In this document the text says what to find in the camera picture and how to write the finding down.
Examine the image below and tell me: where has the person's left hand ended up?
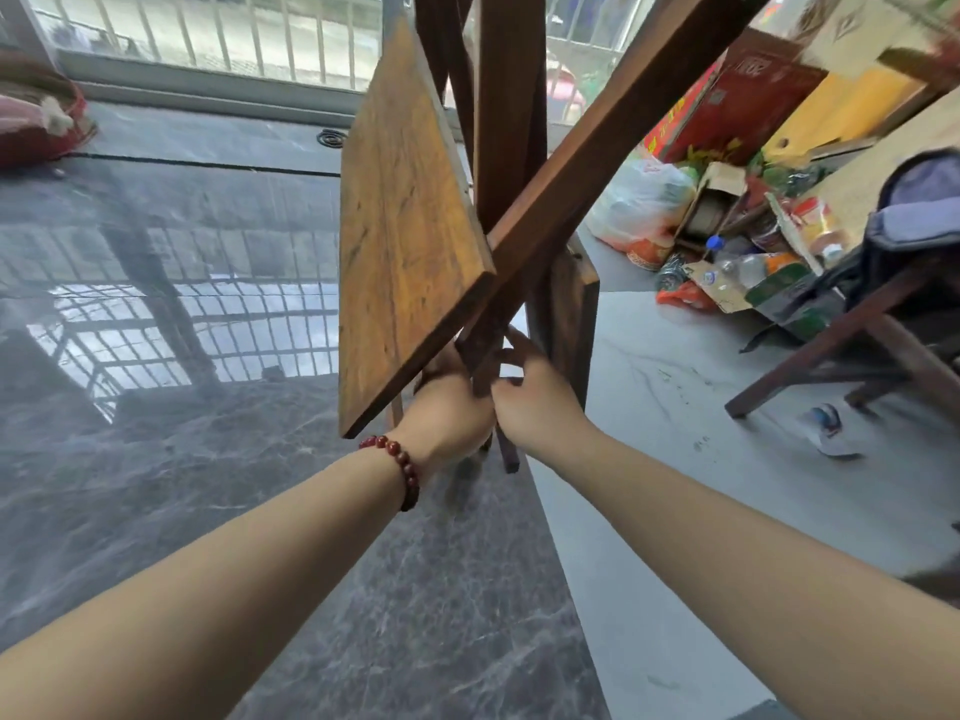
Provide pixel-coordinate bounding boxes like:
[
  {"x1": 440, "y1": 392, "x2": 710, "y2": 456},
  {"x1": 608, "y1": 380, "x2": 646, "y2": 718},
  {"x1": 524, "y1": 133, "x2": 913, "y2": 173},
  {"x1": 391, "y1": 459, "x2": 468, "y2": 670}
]
[{"x1": 389, "y1": 344, "x2": 498, "y2": 482}]

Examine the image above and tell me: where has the person's right hand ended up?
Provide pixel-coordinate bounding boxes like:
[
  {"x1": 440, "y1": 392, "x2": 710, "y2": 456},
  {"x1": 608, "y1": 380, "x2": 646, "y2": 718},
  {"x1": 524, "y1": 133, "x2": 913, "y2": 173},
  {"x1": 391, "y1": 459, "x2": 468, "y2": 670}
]
[{"x1": 490, "y1": 325, "x2": 603, "y2": 469}]

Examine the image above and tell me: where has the wooden folding table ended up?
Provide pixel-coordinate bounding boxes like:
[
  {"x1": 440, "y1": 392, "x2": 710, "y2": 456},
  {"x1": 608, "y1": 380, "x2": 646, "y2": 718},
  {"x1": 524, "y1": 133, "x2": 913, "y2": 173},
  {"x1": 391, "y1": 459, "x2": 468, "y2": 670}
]
[{"x1": 337, "y1": 0, "x2": 778, "y2": 475}]

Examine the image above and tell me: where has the person's left forearm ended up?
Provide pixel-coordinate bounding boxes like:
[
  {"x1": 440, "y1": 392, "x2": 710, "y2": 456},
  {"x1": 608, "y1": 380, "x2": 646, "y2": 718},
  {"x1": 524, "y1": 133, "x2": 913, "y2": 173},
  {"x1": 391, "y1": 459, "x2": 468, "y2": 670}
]
[{"x1": 0, "y1": 447, "x2": 408, "y2": 720}]

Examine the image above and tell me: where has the person's right forearm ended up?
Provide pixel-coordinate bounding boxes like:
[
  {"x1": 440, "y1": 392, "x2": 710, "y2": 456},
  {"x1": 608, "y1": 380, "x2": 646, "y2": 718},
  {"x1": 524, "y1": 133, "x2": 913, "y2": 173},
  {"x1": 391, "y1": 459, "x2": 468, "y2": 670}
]
[{"x1": 554, "y1": 429, "x2": 960, "y2": 720}]

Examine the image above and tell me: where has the red plastic wrapper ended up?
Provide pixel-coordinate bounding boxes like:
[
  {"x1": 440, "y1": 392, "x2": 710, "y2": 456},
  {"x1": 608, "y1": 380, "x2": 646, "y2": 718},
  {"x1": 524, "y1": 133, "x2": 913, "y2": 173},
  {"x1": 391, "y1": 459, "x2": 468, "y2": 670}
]
[{"x1": 655, "y1": 281, "x2": 719, "y2": 314}]

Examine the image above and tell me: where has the white plastic bag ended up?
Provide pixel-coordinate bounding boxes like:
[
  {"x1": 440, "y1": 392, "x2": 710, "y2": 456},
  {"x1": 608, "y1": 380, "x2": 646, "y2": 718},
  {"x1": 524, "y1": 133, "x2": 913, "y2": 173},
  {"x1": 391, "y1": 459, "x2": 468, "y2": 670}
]
[{"x1": 584, "y1": 155, "x2": 699, "y2": 256}]

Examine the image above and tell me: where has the blue capped plastic bottle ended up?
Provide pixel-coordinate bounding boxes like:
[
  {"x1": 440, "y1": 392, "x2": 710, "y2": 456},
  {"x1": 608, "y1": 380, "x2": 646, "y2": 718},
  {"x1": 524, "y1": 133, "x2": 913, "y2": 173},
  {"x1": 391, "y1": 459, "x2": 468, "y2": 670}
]
[{"x1": 703, "y1": 234, "x2": 751, "y2": 265}]

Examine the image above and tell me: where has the clear plastic bottle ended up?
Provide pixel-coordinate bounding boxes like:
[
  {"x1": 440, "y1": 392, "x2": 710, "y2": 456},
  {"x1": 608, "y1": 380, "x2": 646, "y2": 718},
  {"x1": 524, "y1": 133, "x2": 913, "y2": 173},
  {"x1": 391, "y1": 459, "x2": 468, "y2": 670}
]
[{"x1": 703, "y1": 252, "x2": 804, "y2": 292}]

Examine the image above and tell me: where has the green white carton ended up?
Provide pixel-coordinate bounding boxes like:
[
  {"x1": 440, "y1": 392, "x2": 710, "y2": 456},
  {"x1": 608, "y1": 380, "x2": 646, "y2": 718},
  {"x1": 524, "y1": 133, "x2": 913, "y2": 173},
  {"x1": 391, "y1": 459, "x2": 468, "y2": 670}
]
[{"x1": 744, "y1": 192, "x2": 850, "y2": 344}]

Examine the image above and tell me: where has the white blue wrapper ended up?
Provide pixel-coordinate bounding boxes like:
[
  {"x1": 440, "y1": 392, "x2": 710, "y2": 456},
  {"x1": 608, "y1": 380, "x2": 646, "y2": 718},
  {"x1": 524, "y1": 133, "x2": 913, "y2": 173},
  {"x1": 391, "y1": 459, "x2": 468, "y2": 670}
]
[{"x1": 794, "y1": 402, "x2": 865, "y2": 460}]

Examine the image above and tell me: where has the dark wooden side chair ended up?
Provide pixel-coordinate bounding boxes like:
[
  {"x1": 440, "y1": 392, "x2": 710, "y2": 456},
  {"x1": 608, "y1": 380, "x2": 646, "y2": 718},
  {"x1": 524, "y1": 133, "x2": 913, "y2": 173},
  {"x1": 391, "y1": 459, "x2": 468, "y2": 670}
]
[{"x1": 723, "y1": 252, "x2": 960, "y2": 430}]

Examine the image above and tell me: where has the red plastic bag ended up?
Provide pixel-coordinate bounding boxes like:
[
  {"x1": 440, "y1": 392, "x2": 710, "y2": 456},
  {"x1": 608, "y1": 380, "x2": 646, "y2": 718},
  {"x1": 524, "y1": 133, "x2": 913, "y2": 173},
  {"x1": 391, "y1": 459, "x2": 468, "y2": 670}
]
[{"x1": 742, "y1": 171, "x2": 778, "y2": 215}]

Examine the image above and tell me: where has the red covered vehicle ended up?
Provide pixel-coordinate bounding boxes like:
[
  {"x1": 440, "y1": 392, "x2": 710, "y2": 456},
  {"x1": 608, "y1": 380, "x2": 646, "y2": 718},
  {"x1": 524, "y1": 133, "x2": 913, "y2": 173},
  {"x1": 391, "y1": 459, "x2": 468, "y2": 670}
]
[{"x1": 547, "y1": 59, "x2": 588, "y2": 125}]

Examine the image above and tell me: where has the yellow snack packet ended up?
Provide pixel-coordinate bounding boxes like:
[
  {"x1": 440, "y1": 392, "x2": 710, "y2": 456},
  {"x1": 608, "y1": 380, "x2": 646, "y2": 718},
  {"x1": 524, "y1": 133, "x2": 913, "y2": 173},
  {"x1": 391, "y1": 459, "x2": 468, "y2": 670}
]
[{"x1": 789, "y1": 196, "x2": 850, "y2": 257}]

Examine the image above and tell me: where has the red printed carton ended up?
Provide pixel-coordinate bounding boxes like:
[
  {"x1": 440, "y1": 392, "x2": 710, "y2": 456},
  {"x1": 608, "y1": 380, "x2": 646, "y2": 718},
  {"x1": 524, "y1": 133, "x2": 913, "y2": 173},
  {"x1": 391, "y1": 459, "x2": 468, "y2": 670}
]
[{"x1": 643, "y1": 27, "x2": 828, "y2": 167}]

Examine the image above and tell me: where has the grey sliding glass door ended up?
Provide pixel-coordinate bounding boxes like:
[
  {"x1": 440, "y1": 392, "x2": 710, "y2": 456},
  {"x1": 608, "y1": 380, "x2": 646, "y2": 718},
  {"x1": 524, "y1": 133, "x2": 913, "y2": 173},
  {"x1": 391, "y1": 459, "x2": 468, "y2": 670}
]
[
  {"x1": 543, "y1": 0, "x2": 661, "y2": 128},
  {"x1": 0, "y1": 0, "x2": 393, "y2": 130}
]

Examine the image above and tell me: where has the brown printed cardboard box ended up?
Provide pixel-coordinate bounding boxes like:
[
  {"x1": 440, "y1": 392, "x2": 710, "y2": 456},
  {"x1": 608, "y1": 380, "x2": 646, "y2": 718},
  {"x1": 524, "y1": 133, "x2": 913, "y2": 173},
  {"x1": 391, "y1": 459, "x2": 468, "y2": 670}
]
[{"x1": 823, "y1": 104, "x2": 960, "y2": 246}]

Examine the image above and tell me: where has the yellow cardboard sheet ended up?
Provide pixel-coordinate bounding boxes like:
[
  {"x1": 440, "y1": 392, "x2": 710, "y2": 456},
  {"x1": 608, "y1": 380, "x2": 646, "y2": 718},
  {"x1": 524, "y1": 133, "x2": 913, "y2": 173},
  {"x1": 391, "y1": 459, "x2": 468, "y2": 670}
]
[{"x1": 761, "y1": 65, "x2": 925, "y2": 167}]

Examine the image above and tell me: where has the black quilted bear print jacket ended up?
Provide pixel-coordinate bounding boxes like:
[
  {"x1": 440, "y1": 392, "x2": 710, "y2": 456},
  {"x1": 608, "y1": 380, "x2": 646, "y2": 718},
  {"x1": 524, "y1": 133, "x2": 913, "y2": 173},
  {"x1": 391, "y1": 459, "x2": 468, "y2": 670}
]
[{"x1": 823, "y1": 145, "x2": 960, "y2": 297}]

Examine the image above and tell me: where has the red round basin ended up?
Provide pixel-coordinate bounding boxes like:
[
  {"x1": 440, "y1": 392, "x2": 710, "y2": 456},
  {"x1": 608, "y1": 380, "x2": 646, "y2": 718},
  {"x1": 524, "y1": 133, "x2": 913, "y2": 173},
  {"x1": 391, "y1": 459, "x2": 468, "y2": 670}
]
[{"x1": 0, "y1": 65, "x2": 99, "y2": 170}]

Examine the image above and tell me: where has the cream patterned curtain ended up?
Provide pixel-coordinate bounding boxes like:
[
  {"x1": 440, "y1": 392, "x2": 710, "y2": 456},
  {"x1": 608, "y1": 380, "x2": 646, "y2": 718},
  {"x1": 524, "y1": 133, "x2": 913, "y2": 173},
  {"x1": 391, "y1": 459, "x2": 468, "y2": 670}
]
[{"x1": 793, "y1": 0, "x2": 960, "y2": 80}]

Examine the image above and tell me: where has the pink folded umbrella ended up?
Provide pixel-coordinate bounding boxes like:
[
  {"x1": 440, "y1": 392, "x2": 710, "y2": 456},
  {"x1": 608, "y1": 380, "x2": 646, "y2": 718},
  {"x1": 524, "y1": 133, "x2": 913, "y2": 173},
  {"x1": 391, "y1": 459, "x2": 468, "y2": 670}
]
[{"x1": 0, "y1": 93, "x2": 76, "y2": 137}]

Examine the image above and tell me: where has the red bead bracelet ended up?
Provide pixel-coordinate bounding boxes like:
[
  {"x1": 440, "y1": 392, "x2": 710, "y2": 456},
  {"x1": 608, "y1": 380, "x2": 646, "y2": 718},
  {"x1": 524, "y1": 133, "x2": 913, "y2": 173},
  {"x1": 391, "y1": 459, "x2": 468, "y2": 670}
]
[{"x1": 357, "y1": 433, "x2": 422, "y2": 514}]

